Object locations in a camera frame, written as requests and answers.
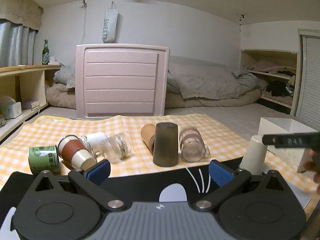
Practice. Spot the clear mug with brown bands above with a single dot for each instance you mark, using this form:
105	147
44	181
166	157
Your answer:
192	146

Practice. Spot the white hanging tote bag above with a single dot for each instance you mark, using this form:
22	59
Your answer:
110	24

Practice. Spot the dark olive upside-down tumbler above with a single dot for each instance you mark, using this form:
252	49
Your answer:
165	152

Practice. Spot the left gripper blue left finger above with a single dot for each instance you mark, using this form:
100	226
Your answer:
88	184

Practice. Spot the green glass bottle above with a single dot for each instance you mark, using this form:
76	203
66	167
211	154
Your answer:
45	53

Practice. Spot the wooden left shelf unit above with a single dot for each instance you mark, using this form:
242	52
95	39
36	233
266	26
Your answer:
25	83

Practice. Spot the white shoe box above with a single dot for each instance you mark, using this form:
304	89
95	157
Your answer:
294	157

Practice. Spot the beige cartoon valance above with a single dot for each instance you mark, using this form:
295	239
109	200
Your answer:
25	12

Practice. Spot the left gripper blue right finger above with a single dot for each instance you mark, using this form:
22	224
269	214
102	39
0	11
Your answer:
229	182

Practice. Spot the brown paper cup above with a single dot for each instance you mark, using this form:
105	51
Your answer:
148	135

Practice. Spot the cream cup with red sleeve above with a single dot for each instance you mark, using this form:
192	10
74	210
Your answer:
74	153

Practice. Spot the beige bedding pile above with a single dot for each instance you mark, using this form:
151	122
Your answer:
187	86

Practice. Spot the yellow checkered cloth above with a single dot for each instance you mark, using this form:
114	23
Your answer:
223	143

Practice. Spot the wooden shelf unit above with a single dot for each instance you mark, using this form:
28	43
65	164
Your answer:
25	83
277	69

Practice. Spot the person's right hand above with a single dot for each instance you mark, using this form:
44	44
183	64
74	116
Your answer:
314	166

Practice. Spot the wooden right shelf unit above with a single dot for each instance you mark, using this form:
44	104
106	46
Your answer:
277	69

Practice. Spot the pink folding table top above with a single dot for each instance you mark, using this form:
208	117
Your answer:
120	79

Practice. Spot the clear glass jar cup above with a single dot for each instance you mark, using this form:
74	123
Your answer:
116	148

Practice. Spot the grey curtain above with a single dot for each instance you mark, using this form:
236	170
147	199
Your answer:
17	44

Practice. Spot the green tin cup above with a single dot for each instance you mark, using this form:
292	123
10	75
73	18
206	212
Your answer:
43	158

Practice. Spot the tissue box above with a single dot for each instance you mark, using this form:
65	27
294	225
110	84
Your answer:
10	109

